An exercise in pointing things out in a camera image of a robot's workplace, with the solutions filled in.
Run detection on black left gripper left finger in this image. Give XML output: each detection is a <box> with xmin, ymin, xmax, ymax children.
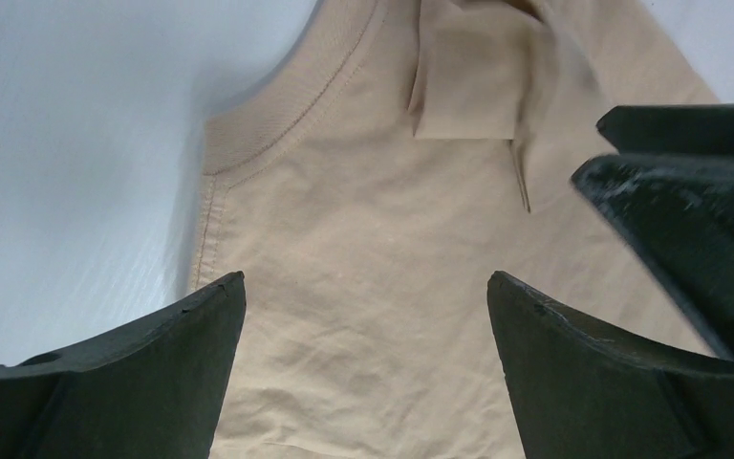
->
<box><xmin>0</xmin><ymin>272</ymin><xmax>247</xmax><ymax>458</ymax></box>

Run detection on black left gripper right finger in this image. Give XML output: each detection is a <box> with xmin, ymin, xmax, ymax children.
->
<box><xmin>486</xmin><ymin>272</ymin><xmax>734</xmax><ymax>458</ymax></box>

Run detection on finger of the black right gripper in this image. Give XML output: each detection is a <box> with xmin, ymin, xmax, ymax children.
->
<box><xmin>596</xmin><ymin>104</ymin><xmax>734</xmax><ymax>158</ymax></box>
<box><xmin>572</xmin><ymin>153</ymin><xmax>734</xmax><ymax>361</ymax></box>

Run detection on beige t-shirt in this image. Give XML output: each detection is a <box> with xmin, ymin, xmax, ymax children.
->
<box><xmin>193</xmin><ymin>1</ymin><xmax>715</xmax><ymax>458</ymax></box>

